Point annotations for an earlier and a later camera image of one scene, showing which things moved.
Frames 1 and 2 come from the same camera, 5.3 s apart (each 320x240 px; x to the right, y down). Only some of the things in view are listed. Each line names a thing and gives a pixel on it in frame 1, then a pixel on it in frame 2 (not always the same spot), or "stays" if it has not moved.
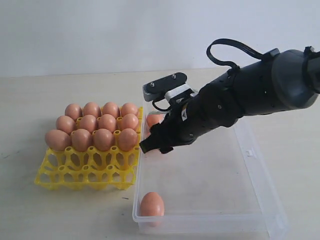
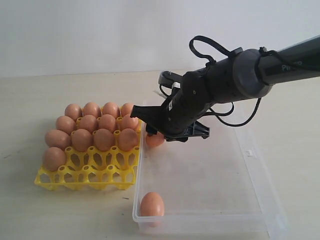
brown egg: (151, 205) stays
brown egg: (127, 139) stays
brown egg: (110, 108) stays
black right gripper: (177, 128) → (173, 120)
